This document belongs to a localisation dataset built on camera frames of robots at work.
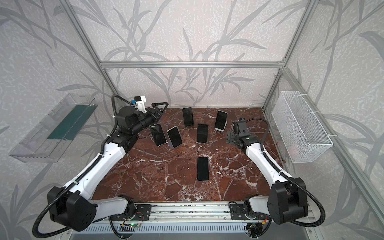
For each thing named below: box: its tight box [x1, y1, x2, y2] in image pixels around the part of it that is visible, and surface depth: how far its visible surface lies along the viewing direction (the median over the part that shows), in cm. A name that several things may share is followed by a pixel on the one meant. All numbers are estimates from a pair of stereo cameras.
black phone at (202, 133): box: [197, 123, 209, 143], surface depth 100 cm
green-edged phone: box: [214, 110, 228, 132], surface depth 106 cm
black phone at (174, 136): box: [166, 126, 183, 148], surface depth 92 cm
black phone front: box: [197, 157, 209, 181], surface depth 91 cm
